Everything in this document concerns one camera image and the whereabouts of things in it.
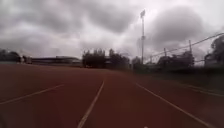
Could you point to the row of trees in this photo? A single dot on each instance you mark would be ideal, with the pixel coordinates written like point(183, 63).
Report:
point(100, 60)

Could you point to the small clump of trees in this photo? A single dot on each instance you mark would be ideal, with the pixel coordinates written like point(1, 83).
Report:
point(136, 62)

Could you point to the tall floodlight pole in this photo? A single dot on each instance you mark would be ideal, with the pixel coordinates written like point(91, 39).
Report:
point(142, 36)

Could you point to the red running track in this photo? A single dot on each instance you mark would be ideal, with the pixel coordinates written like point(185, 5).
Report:
point(116, 106)

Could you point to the low long building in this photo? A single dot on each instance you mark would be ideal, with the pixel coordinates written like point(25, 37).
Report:
point(56, 60)

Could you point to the clump of dark trees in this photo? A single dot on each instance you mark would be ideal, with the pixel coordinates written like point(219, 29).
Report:
point(176, 60)

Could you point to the pale kerb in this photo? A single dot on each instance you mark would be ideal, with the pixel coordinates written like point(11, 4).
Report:
point(206, 91)

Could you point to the large tree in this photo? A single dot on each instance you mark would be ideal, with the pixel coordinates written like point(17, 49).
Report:
point(216, 50)

